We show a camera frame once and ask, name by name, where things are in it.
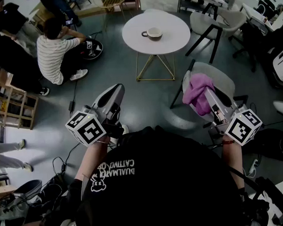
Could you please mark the purple cloth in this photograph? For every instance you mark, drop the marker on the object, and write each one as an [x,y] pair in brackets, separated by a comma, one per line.
[196,91]

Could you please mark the grey bag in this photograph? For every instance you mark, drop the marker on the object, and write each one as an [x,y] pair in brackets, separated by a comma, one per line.
[23,192]

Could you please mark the wooden shelf unit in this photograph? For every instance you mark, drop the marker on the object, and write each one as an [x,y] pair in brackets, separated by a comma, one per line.
[6,105]

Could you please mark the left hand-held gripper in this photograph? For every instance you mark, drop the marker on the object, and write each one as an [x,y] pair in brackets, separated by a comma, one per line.
[86,129]

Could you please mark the person's right forearm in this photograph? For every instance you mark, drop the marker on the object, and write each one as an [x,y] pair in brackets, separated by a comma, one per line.
[232,157]

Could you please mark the white power strip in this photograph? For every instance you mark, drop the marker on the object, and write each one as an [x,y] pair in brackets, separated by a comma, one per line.
[253,166]

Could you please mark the white round table gold legs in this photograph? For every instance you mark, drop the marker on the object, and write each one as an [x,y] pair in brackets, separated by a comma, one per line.
[138,37]

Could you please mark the person's left forearm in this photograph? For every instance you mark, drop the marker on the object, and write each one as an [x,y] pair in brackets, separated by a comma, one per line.
[92,159]

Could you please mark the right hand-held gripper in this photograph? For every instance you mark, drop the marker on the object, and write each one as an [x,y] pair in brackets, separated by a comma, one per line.
[244,126]

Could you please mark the black office chair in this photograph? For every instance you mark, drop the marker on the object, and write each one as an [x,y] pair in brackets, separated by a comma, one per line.
[250,39]

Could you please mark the cardboard box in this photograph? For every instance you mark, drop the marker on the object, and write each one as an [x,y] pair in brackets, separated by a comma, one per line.
[4,76]

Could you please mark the white rounded machine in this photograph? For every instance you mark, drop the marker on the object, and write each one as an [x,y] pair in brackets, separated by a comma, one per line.
[282,64]

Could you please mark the person's black printed t-shirt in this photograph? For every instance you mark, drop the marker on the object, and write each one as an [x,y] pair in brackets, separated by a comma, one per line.
[158,179]

